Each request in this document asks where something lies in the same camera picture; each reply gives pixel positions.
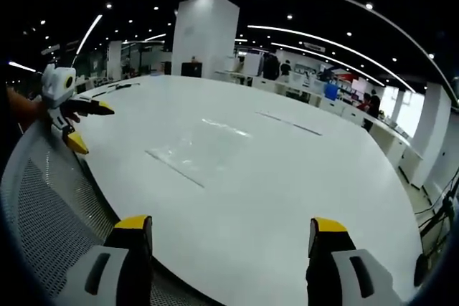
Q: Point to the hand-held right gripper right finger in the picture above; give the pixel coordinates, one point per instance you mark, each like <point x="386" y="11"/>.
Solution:
<point x="344" y="273"/>

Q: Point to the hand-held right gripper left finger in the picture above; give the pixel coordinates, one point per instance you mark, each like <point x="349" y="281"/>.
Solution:
<point x="118" y="270"/>

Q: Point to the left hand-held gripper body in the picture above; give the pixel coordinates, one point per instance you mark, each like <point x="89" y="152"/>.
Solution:
<point x="55" y="84"/>

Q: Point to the large clear food packaging bag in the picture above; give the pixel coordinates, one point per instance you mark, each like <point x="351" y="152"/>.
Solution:
<point x="201" y="148"/>

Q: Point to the narrow clear food packaging bag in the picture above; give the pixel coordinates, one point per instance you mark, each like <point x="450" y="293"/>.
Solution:
<point x="290" y="124"/>

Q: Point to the grey mesh chair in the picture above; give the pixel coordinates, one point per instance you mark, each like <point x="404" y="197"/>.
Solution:
<point x="54" y="205"/>

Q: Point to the black rounded object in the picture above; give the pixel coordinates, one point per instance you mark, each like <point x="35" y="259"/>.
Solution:
<point x="421" y="270"/>

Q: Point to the black cabinet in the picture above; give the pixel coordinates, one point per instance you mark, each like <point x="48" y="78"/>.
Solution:
<point x="191" y="69"/>

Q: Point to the white square pillar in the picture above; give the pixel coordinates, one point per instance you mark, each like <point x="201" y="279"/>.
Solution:
<point x="206" y="37"/>

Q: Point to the white counter row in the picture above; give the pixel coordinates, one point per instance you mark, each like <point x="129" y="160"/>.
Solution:
<point x="391" y="144"/>

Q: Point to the blue box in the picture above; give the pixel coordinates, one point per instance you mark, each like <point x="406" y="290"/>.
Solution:
<point x="331" y="91"/>

